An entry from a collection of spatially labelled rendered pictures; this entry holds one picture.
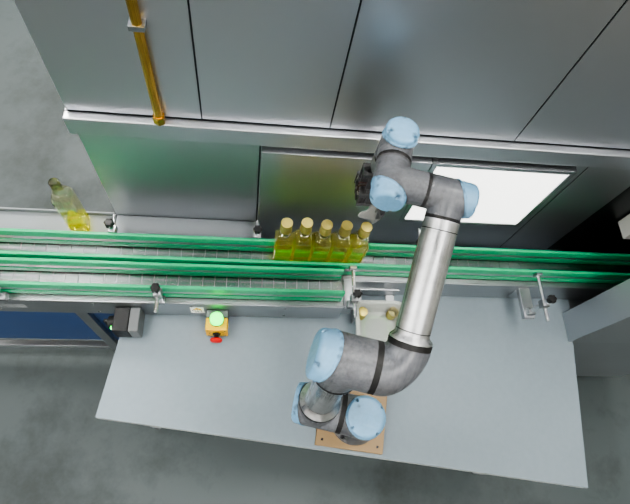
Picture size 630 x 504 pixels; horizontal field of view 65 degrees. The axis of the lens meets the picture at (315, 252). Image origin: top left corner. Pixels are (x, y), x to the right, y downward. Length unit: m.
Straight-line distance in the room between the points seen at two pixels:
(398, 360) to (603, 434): 2.04
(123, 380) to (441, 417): 1.04
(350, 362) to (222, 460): 1.45
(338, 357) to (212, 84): 0.66
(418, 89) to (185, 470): 1.85
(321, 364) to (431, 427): 0.80
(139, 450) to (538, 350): 1.70
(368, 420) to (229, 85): 0.94
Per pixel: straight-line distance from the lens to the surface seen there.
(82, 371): 2.55
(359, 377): 1.04
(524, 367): 1.94
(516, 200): 1.69
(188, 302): 1.61
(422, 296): 1.04
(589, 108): 1.43
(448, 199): 1.04
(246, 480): 2.40
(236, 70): 1.16
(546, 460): 1.92
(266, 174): 1.41
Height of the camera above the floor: 2.40
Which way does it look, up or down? 64 degrees down
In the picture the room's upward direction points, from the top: 17 degrees clockwise
